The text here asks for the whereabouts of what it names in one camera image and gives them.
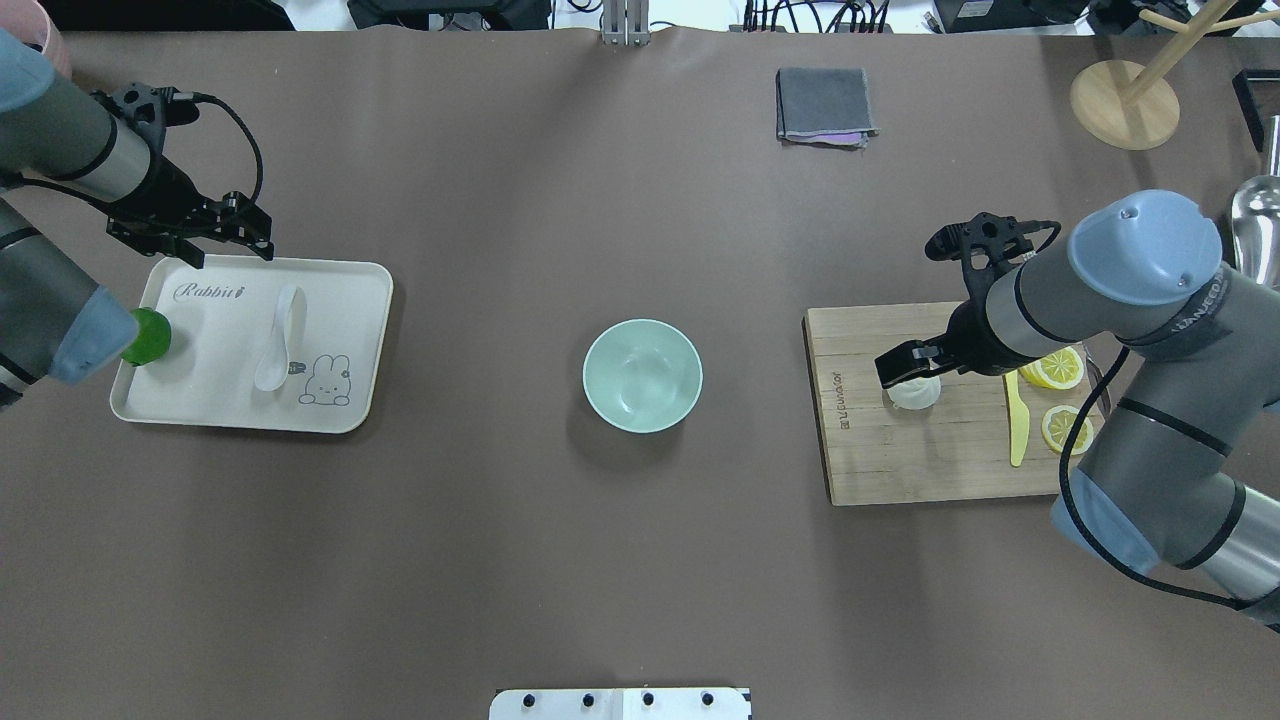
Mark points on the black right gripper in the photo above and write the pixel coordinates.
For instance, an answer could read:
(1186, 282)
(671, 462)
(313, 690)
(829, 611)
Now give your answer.
(968, 338)

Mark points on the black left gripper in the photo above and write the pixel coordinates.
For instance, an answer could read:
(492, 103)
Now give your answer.
(170, 190)

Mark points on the white steamed bun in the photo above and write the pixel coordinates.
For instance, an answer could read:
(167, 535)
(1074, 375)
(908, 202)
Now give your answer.
(917, 394)

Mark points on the white ceramic spoon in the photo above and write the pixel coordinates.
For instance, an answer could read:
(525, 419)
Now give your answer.
(275, 361)

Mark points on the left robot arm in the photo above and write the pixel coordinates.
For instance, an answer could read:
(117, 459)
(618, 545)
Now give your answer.
(68, 151)

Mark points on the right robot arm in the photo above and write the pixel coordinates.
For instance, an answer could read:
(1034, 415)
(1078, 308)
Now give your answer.
(1148, 497)

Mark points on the mint green bowl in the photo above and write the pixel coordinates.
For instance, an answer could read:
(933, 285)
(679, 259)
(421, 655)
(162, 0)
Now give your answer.
(642, 376)

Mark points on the bamboo cutting board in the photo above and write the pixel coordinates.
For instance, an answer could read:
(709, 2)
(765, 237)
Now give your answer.
(956, 449)

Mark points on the cream rabbit tray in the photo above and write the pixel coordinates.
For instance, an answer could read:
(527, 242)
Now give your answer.
(221, 316)

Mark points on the green lime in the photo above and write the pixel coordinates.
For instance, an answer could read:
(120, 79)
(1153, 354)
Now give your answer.
(153, 338)

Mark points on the lemon slice far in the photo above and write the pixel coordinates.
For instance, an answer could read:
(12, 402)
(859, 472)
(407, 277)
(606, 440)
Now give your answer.
(1062, 370)

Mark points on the lemon slice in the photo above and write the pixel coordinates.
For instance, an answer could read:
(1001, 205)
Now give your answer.
(1062, 370)
(1067, 428)

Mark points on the lemon slice near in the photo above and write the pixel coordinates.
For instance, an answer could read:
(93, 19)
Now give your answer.
(1067, 428)

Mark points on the grey folded cloth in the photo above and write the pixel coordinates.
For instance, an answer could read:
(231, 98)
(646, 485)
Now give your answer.
(824, 106)

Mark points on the wooden mug tree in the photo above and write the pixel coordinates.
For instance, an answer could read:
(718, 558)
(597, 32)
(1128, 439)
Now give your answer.
(1131, 106)

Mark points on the metal scoop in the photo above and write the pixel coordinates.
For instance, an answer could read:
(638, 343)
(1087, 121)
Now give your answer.
(1254, 216)

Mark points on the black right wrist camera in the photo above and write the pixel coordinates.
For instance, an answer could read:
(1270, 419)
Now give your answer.
(989, 247)

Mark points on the aluminium frame post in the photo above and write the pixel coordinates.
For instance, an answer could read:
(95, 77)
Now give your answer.
(625, 23)

